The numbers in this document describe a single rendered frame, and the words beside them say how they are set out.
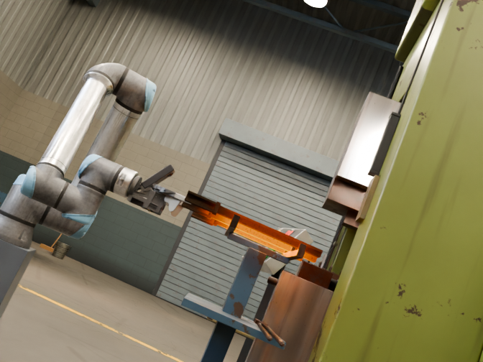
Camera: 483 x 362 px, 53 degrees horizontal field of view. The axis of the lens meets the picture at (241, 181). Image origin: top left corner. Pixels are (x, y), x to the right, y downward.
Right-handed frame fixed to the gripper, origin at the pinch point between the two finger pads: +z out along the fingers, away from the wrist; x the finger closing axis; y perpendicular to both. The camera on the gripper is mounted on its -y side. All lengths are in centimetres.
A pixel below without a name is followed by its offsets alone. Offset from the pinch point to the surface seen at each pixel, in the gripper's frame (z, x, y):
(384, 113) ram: 54, -35, -72
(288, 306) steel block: 45, -27, 17
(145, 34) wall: -340, -909, -436
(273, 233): 25.9, 13.0, -0.1
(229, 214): 11.8, 13.1, -0.1
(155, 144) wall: -200, -889, -199
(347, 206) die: 55, -40, -30
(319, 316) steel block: 57, -25, 16
